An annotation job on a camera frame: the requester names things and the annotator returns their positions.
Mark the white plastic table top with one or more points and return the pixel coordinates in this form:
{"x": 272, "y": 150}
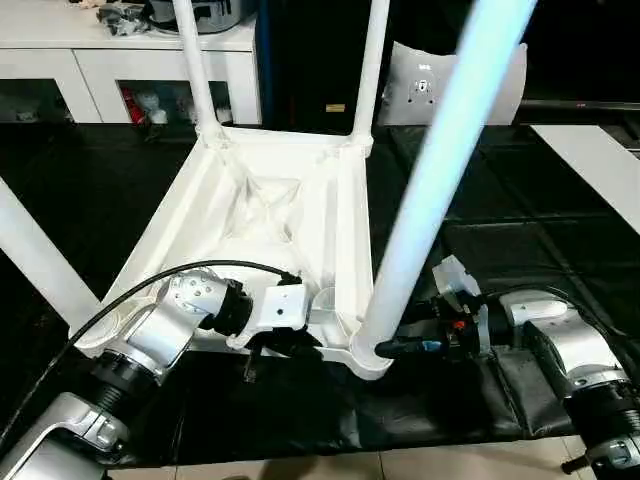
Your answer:
{"x": 280, "y": 175}

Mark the white plastic table leg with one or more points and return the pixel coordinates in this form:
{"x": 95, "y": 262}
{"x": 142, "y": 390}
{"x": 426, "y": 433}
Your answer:
{"x": 35, "y": 240}
{"x": 197, "y": 65}
{"x": 440, "y": 150}
{"x": 372, "y": 65}

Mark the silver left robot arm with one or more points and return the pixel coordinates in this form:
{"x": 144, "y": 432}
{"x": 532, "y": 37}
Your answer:
{"x": 160, "y": 325}

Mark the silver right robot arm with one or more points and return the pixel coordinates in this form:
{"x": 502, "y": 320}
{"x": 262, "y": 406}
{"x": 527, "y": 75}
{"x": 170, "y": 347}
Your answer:
{"x": 580, "y": 345}

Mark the black floor mat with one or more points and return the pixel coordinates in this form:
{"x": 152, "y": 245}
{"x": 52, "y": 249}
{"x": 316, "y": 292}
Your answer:
{"x": 525, "y": 190}

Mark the white flat panel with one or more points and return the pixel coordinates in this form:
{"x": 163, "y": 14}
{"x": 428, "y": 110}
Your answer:
{"x": 590, "y": 165}

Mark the small yellow label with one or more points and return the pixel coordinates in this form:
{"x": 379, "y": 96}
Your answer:
{"x": 335, "y": 108}

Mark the grey printed cushion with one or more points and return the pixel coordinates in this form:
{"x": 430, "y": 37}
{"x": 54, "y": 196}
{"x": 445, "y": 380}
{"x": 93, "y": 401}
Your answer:
{"x": 500, "y": 90}

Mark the small red box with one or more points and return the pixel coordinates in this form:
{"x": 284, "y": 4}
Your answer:
{"x": 134, "y": 107}

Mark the grey round bag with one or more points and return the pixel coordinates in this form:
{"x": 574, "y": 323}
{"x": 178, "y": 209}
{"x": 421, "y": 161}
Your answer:
{"x": 215, "y": 15}

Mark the white glass-door cabinet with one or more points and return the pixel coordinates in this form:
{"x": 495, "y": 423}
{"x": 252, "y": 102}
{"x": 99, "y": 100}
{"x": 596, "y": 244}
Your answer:
{"x": 50, "y": 75}

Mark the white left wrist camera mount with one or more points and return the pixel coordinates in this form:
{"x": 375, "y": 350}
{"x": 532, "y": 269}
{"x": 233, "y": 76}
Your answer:
{"x": 280, "y": 307}

